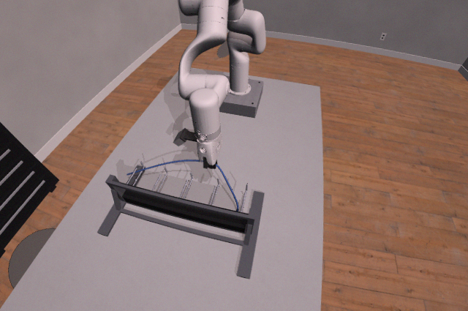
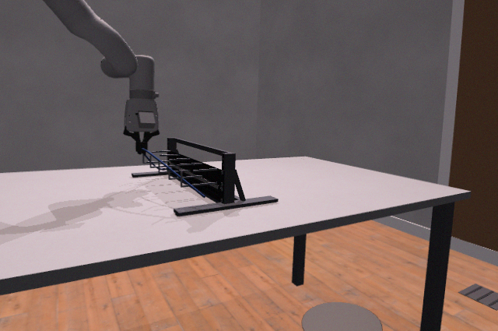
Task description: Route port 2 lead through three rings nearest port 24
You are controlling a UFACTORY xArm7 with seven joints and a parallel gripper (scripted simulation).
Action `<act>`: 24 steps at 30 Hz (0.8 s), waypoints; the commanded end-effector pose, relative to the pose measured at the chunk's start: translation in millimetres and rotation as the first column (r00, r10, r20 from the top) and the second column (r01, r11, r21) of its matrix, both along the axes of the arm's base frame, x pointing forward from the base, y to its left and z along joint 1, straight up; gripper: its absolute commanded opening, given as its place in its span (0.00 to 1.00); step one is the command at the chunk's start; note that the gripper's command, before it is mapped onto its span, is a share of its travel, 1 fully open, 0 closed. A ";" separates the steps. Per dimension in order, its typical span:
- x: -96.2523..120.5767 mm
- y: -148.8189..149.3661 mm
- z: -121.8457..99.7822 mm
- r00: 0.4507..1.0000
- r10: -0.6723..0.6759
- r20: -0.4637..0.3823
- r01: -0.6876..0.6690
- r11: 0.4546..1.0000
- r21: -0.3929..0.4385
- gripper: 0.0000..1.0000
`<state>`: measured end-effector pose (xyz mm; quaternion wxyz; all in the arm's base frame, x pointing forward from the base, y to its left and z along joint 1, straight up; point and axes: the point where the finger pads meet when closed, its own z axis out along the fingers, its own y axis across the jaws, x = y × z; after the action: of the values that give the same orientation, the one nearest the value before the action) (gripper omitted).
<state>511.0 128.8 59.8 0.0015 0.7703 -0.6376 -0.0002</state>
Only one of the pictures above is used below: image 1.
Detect dark grey rack with patch panel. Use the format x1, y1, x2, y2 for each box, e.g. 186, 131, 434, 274
97, 161, 265, 279

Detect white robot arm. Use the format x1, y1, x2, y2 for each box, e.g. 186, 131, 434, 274
173, 0, 266, 146

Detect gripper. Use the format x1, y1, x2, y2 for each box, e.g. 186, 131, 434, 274
196, 133, 222, 169

